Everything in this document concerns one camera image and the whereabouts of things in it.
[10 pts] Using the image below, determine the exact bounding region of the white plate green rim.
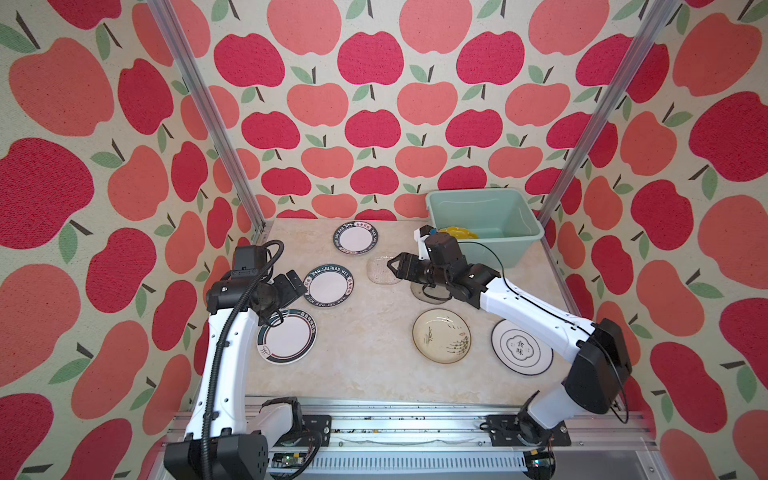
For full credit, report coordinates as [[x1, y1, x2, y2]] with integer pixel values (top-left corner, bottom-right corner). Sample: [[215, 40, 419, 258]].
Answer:
[[256, 309, 317, 365]]

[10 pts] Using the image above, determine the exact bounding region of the mint green plastic bin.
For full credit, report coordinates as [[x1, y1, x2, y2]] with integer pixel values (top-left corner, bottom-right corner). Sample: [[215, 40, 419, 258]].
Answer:
[[426, 188, 544, 270]]

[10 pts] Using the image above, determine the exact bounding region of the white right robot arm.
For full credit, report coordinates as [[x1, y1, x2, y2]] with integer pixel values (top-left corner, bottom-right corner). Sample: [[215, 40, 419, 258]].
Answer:
[[387, 225, 632, 446]]

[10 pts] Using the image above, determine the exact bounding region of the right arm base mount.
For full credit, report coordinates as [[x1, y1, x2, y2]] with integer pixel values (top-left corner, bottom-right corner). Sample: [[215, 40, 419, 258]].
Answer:
[[479, 414, 572, 448]]

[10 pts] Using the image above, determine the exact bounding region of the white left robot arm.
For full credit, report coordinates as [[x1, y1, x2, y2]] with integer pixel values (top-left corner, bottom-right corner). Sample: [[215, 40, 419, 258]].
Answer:
[[163, 240, 322, 479]]

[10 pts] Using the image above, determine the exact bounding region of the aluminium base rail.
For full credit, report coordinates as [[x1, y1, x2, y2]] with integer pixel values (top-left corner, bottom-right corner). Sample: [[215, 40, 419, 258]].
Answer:
[[149, 395, 661, 480]]

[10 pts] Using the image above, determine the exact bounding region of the clear round glass plate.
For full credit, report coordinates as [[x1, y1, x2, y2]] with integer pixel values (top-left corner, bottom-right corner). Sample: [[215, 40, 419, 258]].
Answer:
[[366, 254, 400, 285]]

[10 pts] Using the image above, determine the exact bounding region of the cream plate with plant drawing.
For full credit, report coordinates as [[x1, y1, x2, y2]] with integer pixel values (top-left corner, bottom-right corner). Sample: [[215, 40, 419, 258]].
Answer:
[[412, 308, 472, 365]]

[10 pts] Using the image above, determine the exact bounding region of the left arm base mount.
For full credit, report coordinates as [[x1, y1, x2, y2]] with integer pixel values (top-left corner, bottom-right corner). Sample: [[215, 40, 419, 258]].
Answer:
[[274, 414, 332, 448]]

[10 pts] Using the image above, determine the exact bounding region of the white plate dark rim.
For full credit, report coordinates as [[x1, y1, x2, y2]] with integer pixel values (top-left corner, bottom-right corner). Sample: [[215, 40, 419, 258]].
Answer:
[[304, 264, 355, 308], [333, 221, 379, 256]]

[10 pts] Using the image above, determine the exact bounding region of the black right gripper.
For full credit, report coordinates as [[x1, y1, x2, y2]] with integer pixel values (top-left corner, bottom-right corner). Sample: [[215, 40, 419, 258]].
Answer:
[[389, 246, 453, 289]]

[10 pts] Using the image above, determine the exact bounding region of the clear grey glass plate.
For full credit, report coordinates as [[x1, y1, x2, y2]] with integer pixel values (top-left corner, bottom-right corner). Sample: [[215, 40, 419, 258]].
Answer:
[[410, 282, 453, 305]]

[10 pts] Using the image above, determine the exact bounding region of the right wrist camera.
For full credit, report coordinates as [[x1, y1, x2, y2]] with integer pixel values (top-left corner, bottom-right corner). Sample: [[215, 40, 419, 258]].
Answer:
[[414, 225, 437, 259]]

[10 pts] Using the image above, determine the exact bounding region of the right aluminium frame post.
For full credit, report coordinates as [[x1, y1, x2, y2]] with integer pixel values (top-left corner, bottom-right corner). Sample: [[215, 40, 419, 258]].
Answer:
[[536, 0, 682, 211]]

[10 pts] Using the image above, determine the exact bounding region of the yellow polka dot plate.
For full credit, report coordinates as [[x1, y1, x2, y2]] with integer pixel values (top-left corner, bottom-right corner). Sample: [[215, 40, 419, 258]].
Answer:
[[440, 226, 478, 240]]

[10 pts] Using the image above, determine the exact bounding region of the left aluminium frame post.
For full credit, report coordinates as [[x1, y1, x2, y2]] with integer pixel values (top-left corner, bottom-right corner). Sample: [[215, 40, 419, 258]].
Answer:
[[148, 0, 267, 243]]

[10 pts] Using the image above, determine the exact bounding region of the aluminium frame post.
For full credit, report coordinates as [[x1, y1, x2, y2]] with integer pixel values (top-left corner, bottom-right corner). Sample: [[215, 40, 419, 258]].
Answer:
[[148, 0, 267, 243], [536, 0, 682, 211]]

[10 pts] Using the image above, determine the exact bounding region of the white plate with black rings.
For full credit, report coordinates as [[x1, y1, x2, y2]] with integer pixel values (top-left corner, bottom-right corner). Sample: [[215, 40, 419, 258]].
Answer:
[[491, 320, 554, 377]]

